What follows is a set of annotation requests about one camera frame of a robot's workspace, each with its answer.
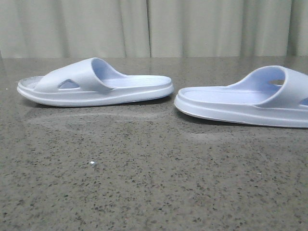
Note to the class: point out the light blue slipper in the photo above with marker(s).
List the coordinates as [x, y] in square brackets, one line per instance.
[93, 82]
[269, 96]

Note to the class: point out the grey-green pleated curtain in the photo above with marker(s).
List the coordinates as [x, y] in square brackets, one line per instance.
[152, 28]

